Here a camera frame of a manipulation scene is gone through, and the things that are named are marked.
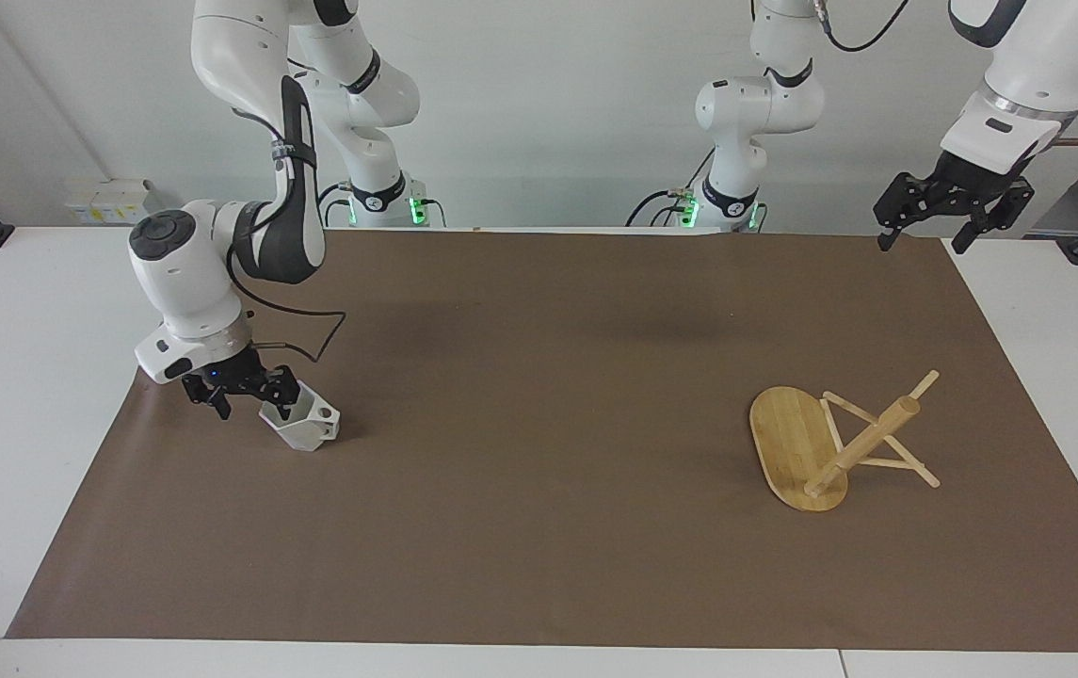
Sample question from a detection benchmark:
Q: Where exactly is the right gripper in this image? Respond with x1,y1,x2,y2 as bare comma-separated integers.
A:
182,346,302,422

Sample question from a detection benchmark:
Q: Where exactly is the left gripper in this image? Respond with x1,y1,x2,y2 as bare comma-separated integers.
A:
874,151,1037,256

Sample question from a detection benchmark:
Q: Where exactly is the white faceted cup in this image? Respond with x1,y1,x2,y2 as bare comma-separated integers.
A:
258,380,343,454

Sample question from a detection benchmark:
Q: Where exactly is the wooden cup rack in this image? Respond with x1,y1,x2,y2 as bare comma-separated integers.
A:
748,368,943,515

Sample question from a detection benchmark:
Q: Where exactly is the white wall socket box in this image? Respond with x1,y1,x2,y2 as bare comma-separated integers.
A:
65,178,153,226

